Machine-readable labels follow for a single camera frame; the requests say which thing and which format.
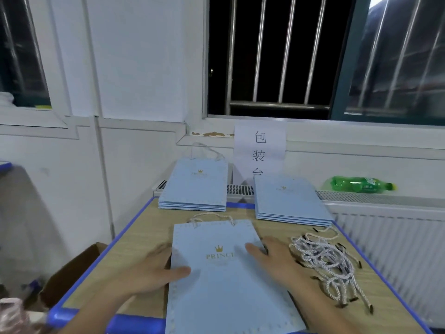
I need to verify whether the person's left hand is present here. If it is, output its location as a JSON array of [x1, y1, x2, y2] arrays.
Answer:
[[121, 243, 192, 298]]

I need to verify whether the person's right hand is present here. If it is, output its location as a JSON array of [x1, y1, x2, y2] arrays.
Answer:
[[245, 236, 308, 288]]

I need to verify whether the pile of white twisted ropes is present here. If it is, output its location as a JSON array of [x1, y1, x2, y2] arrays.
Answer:
[[288, 229, 375, 315]]

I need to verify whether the stack of finished blue bags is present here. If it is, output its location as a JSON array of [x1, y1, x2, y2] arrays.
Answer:
[[165, 219, 307, 334]]

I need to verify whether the stack of blue paper bags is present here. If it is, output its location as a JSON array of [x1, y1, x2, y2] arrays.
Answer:
[[254, 173, 336, 227]]

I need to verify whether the white black-tipped rope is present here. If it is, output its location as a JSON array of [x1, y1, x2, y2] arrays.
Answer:
[[189, 212, 237, 227], [191, 141, 228, 163]]

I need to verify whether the person's right forearm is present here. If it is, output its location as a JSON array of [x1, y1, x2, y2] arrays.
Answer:
[[288, 271, 362, 334]]

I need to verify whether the blue-edged wooden desk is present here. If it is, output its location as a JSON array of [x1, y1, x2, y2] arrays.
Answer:
[[47, 198, 433, 334]]

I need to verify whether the brown cardboard box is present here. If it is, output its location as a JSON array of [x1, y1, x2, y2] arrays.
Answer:
[[38, 242, 108, 308]]

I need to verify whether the green plastic bottle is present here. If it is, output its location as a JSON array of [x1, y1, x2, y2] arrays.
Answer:
[[330, 176, 396, 194]]

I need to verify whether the white paper sign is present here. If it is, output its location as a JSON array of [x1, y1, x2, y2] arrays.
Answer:
[[233, 120, 287, 182]]

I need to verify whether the pink water bottle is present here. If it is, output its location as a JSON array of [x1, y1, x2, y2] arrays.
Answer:
[[0, 297, 33, 334]]

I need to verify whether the metal window grille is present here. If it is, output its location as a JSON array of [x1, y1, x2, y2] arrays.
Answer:
[[207, 0, 356, 120]]

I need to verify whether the teal framed sliding window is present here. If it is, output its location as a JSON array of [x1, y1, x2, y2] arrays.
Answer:
[[332, 0, 445, 127]]

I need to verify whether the white framed window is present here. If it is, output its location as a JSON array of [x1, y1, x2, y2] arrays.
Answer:
[[0, 0, 79, 140]]

